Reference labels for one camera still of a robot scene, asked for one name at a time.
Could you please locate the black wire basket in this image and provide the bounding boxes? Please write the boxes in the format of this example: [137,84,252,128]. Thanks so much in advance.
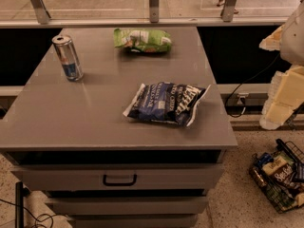
[249,139,304,213]

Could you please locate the grey drawer cabinet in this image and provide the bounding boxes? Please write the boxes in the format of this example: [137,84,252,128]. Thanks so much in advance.
[0,28,237,228]

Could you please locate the black floor cable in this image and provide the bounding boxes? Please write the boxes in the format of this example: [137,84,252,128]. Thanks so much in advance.
[0,198,61,228]

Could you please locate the black cable on wall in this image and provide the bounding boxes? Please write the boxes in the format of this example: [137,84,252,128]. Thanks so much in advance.
[223,52,281,119]

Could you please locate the black drawer handle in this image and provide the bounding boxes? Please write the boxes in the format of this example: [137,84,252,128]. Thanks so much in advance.
[102,174,138,187]

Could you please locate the snack bags in basket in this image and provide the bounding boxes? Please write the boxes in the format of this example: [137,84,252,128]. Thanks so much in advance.
[249,151,304,213]

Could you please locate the blue chip bag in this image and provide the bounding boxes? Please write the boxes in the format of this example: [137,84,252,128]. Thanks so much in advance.
[123,82,210,127]

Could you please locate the black stand post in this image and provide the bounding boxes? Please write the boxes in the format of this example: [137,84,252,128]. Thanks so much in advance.
[15,181,24,228]

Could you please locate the metal window railing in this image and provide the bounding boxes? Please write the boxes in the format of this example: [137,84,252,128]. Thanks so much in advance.
[0,0,304,29]

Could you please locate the redbull can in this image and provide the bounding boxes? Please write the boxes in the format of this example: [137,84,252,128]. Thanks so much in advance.
[52,34,84,82]

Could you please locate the green chip bag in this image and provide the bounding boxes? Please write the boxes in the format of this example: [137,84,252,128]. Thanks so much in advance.
[113,28,172,53]

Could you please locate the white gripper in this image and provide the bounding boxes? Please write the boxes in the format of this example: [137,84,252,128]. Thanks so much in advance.
[259,2,304,130]

